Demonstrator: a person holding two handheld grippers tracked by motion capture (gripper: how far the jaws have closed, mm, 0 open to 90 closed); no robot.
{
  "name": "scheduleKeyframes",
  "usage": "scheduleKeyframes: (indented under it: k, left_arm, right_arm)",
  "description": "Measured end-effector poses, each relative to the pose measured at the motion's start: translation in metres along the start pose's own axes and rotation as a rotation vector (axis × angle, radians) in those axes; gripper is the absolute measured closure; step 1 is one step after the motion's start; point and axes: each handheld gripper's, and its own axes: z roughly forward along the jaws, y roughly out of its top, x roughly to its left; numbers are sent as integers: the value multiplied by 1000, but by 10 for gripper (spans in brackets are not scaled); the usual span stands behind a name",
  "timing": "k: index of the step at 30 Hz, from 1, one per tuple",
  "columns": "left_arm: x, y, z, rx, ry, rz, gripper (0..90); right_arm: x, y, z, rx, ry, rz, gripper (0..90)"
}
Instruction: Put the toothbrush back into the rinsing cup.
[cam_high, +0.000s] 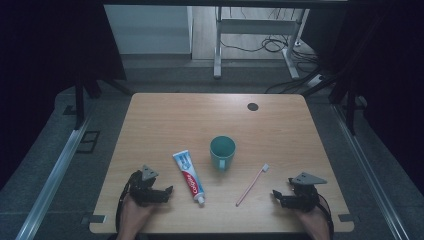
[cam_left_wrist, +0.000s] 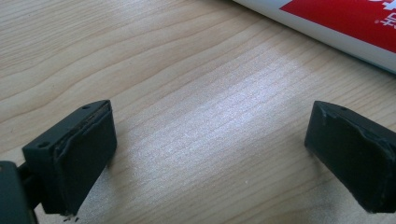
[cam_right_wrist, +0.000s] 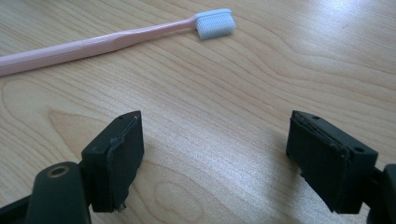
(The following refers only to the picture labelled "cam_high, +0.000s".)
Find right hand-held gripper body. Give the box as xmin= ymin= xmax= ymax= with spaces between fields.
xmin=287 ymin=171 xmax=328 ymax=213

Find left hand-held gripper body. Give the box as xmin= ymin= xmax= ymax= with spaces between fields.
xmin=128 ymin=164 xmax=168 ymax=207

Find white red blue toothpaste tube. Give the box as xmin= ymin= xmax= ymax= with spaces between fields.
xmin=172 ymin=149 xmax=206 ymax=206

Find pink toothbrush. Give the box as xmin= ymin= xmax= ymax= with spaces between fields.
xmin=235 ymin=163 xmax=270 ymax=208

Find teal cup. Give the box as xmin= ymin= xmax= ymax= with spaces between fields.
xmin=209 ymin=134 xmax=237 ymax=172

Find person's left hand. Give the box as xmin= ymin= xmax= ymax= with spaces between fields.
xmin=119 ymin=194 xmax=158 ymax=232

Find person's right hand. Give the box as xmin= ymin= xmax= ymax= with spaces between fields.
xmin=293 ymin=205 xmax=330 ymax=234

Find black metal stand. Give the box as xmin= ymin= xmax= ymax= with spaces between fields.
xmin=301 ymin=66 xmax=360 ymax=136
xmin=73 ymin=74 xmax=135 ymax=132

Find dark curtain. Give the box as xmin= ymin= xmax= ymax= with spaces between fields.
xmin=301 ymin=0 xmax=424 ymax=203
xmin=0 ymin=0 xmax=128 ymax=192

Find white cabinet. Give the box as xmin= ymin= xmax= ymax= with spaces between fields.
xmin=103 ymin=4 xmax=194 ymax=55

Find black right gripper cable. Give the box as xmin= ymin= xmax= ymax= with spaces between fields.
xmin=315 ymin=193 xmax=335 ymax=240

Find aluminium rail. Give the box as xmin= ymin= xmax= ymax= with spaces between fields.
xmin=14 ymin=114 xmax=94 ymax=240
xmin=331 ymin=103 xmax=412 ymax=240

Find black floor cables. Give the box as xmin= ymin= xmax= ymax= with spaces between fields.
xmin=220 ymin=7 xmax=322 ymax=95

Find white desk frame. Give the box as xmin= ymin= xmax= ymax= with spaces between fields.
xmin=213 ymin=6 xmax=311 ymax=80

